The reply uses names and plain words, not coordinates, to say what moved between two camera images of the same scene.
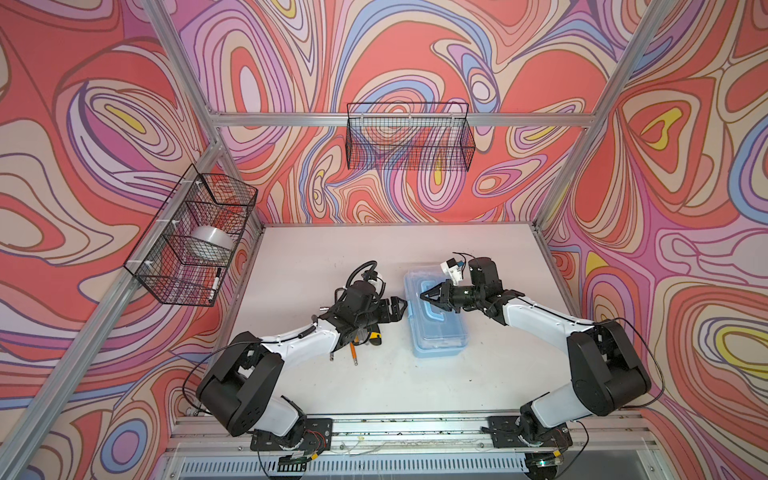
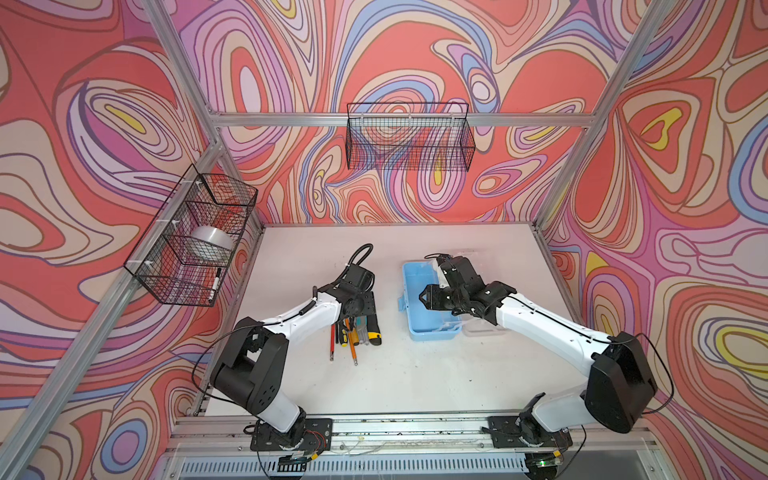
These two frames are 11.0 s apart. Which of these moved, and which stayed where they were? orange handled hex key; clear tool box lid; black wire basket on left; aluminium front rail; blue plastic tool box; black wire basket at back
Moved: clear tool box lid; blue plastic tool box
Stayed: black wire basket on left; aluminium front rail; orange handled hex key; black wire basket at back
